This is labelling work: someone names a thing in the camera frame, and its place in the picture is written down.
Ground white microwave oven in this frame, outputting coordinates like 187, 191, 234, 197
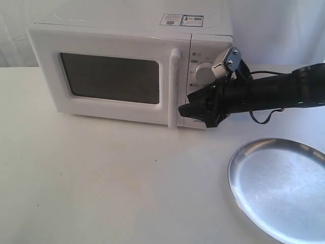
26, 14, 234, 129

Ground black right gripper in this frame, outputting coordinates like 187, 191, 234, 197
178, 82, 229, 128

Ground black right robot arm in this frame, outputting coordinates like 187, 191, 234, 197
178, 64, 324, 128

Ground black cable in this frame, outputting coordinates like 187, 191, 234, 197
247, 71, 285, 125

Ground round silver metal tray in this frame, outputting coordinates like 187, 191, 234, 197
227, 138, 324, 243

